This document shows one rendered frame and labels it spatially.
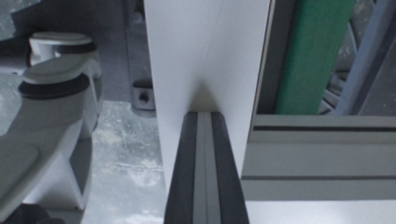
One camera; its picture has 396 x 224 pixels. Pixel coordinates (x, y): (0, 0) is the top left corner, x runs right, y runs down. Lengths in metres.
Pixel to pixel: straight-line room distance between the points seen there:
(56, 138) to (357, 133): 0.33
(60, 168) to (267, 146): 0.28
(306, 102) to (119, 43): 0.83
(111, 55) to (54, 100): 0.51
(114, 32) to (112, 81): 0.23
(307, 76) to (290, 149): 0.06
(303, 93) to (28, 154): 0.29
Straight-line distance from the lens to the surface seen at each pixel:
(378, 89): 0.62
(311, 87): 0.18
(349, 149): 0.21
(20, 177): 0.27
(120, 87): 0.99
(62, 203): 0.40
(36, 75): 0.51
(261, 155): 0.17
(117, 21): 0.91
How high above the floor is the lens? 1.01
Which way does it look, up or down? 59 degrees down
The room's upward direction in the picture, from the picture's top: 178 degrees counter-clockwise
